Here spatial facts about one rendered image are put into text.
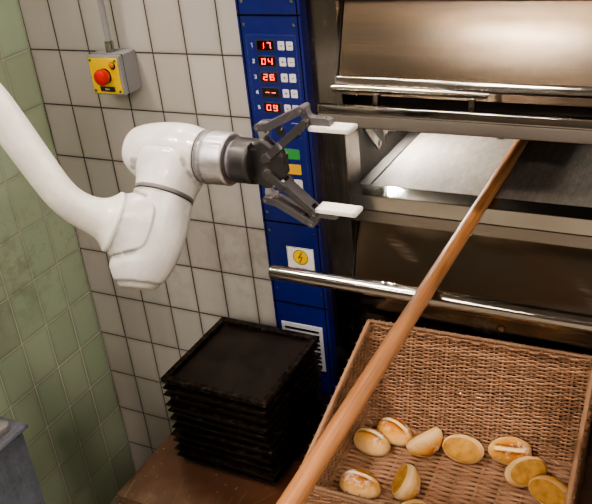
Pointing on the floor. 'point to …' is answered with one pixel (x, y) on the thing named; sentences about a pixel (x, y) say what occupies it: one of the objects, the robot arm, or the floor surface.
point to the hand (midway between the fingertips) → (350, 171)
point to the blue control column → (284, 233)
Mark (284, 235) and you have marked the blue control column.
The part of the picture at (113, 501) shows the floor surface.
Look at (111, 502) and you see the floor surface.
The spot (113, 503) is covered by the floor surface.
